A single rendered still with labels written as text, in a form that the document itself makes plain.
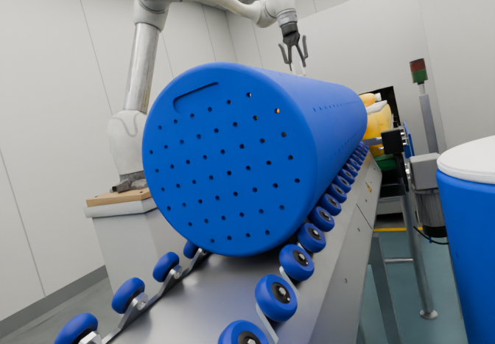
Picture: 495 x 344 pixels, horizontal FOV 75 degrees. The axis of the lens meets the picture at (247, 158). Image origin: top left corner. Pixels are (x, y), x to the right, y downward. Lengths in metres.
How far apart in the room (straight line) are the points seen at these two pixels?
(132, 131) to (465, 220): 1.01
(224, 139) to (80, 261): 3.23
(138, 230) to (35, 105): 2.60
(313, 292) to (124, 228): 0.85
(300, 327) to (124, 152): 0.93
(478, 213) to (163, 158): 0.40
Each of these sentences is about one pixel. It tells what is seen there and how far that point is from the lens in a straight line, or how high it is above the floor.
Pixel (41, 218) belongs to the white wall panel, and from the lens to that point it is 3.43.
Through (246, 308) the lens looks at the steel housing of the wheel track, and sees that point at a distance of 0.42.
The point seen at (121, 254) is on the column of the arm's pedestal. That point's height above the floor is 0.82.
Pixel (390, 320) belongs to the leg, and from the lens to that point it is 1.50.
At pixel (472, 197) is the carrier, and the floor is 1.01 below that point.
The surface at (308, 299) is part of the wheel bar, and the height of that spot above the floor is 0.93.
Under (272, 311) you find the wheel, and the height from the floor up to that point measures 0.96.
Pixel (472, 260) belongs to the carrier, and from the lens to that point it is 0.44.
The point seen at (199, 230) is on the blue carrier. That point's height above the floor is 1.00.
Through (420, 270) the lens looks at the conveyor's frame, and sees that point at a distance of 1.89.
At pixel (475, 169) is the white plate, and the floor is 1.04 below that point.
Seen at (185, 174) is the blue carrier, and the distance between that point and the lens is 0.49.
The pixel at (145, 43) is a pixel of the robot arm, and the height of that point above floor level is 1.58.
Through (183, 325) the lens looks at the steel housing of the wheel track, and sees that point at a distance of 0.43.
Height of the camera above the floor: 1.13
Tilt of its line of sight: 5 degrees down
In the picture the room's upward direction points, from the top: 14 degrees counter-clockwise
